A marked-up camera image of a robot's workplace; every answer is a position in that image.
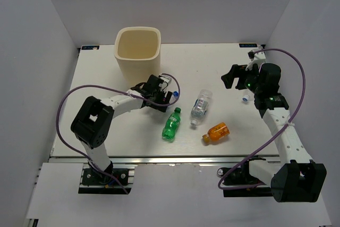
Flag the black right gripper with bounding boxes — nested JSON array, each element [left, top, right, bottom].
[[220, 62, 262, 94]]

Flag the clear bottle blue cap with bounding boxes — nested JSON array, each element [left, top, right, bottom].
[[169, 91, 179, 104]]

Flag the clear bottle pale cap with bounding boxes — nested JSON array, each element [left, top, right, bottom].
[[242, 91, 253, 103]]

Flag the green plastic soda bottle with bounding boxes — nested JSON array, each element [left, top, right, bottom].
[[161, 107, 181, 140]]

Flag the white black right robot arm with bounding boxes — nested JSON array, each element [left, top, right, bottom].
[[221, 63, 327, 203]]

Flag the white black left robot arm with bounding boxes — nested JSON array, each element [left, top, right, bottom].
[[71, 75, 173, 184]]

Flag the cream plastic bin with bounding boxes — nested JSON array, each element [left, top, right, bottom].
[[114, 27, 161, 87]]

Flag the right blue table sticker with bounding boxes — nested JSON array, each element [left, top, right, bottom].
[[239, 43, 258, 48]]

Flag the blue table sticker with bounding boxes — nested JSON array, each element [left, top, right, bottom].
[[239, 43, 258, 48], [81, 45, 99, 51]]

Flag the clear labelled water bottle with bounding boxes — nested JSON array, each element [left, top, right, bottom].
[[190, 89, 213, 127]]

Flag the orange juice bottle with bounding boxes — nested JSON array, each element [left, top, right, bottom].
[[202, 122, 230, 144]]

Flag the left blue table sticker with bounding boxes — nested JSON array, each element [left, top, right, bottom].
[[81, 45, 99, 51]]

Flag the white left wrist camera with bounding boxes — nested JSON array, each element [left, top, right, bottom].
[[158, 74, 172, 88]]

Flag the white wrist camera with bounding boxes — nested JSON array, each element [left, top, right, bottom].
[[158, 74, 172, 88], [246, 49, 266, 70]]

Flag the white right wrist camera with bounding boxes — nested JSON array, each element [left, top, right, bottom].
[[246, 49, 266, 70]]

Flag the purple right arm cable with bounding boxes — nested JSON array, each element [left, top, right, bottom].
[[217, 48, 307, 191]]

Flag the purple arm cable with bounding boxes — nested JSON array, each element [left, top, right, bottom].
[[56, 72, 182, 195], [217, 48, 307, 191]]

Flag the aluminium front rail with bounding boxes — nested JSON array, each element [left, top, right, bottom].
[[49, 155, 282, 165]]

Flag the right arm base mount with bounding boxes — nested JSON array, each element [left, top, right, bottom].
[[222, 156, 278, 198]]

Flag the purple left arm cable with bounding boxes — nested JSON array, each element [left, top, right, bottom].
[[56, 72, 182, 195]]

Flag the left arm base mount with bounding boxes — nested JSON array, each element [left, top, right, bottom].
[[78, 164, 134, 195]]

